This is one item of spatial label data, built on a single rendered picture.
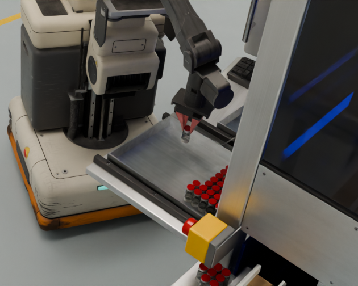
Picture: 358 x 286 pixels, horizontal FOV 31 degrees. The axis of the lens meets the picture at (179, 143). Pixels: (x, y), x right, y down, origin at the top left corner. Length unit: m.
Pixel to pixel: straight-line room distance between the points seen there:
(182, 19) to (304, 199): 0.51
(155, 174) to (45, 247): 1.07
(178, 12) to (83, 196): 1.22
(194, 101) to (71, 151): 1.17
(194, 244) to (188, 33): 0.48
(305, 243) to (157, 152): 0.59
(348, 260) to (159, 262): 1.46
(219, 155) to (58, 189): 0.90
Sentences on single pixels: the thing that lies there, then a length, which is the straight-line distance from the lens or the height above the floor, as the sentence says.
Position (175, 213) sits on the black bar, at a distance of 1.59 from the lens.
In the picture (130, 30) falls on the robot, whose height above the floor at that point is 0.89.
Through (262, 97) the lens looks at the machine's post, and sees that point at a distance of 1.22.
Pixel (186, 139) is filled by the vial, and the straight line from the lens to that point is 1.69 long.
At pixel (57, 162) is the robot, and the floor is 0.28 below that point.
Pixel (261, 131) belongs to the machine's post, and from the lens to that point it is 1.25.
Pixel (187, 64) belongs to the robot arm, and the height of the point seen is 1.21.
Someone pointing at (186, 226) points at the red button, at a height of 1.01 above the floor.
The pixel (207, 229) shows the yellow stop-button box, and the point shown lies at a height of 1.03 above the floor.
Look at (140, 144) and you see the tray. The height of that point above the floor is 0.88.
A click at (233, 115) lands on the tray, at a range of 1.93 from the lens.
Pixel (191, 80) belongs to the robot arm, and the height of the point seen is 1.16.
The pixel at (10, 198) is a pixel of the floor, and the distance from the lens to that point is 2.88.
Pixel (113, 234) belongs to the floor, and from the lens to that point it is 2.75.
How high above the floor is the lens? 2.00
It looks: 38 degrees down
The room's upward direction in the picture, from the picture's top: 11 degrees clockwise
